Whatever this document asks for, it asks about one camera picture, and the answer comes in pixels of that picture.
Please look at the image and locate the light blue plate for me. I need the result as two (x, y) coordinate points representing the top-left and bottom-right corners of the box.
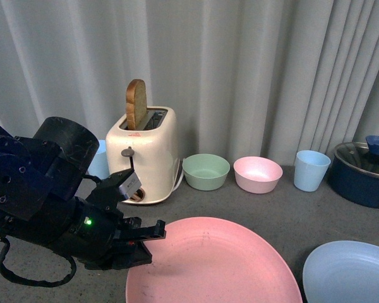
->
(303, 241), (379, 302)

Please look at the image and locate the green bowl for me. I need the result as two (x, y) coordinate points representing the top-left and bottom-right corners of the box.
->
(183, 153), (231, 191)

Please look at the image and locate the brown bread slice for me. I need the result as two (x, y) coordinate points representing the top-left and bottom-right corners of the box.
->
(126, 79), (147, 130)

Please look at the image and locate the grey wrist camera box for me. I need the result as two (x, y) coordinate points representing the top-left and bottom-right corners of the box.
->
(117, 170), (141, 201)

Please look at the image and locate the light blue cup left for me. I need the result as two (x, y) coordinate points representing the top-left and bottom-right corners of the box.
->
(88, 140), (109, 179)

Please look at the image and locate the dark blue saucepan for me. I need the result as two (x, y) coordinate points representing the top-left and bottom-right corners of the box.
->
(328, 155), (379, 208)

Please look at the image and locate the pink plate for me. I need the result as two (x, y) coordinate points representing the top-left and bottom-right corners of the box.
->
(126, 217), (302, 302)

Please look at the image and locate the cream white toaster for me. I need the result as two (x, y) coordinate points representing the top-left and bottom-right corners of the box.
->
(105, 107), (180, 205)

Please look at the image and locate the grey curtain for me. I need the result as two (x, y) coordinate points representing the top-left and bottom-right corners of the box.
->
(0, 1), (379, 165)

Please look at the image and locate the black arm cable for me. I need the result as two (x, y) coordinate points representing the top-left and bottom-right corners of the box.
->
(0, 239), (77, 288)

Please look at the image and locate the white toaster power cord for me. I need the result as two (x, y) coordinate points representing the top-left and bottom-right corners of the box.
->
(172, 159), (184, 191)

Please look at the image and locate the light blue cup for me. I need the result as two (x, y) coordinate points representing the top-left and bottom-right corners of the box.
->
(88, 140), (109, 179)
(294, 150), (331, 192)

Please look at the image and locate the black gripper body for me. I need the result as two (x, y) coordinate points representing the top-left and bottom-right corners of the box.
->
(63, 168), (140, 270)

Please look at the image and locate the light blue cup right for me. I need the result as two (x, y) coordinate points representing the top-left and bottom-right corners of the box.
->
(294, 150), (331, 192)

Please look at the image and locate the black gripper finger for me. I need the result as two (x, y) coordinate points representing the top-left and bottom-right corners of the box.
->
(119, 219), (166, 242)
(112, 241), (152, 268)

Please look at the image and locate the glass lid blue knob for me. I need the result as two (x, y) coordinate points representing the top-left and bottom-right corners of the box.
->
(334, 135), (379, 177)

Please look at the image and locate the pink bowl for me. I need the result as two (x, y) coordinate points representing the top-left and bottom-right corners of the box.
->
(234, 157), (283, 194)

